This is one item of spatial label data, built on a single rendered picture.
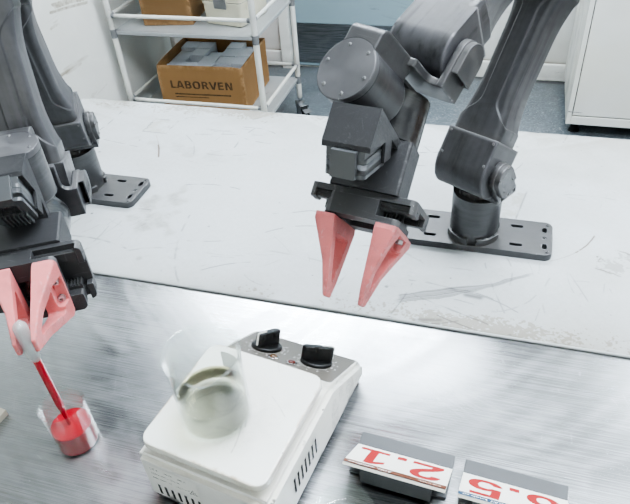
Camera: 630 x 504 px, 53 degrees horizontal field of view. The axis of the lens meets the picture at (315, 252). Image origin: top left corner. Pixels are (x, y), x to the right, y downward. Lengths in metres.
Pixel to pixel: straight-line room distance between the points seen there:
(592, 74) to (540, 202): 1.99
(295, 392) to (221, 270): 0.31
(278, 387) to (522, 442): 0.24
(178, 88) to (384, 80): 2.37
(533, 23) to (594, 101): 2.19
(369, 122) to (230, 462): 0.29
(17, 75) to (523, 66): 0.55
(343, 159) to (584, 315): 0.39
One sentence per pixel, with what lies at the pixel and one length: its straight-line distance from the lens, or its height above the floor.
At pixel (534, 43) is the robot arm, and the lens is 0.78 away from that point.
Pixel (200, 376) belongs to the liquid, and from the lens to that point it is 0.56.
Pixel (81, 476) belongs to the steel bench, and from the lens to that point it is 0.68.
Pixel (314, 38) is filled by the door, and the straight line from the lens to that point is 3.62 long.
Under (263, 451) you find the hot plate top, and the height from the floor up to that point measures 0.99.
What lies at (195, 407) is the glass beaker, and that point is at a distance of 0.51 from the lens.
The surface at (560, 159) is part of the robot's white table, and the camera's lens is 1.06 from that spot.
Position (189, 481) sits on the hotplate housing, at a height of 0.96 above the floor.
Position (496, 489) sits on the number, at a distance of 0.61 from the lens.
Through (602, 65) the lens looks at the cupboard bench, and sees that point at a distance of 2.91.
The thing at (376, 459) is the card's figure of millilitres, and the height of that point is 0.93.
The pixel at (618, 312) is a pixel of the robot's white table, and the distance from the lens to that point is 0.81.
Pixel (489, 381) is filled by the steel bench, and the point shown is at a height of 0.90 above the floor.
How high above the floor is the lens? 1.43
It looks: 39 degrees down
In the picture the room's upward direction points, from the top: 5 degrees counter-clockwise
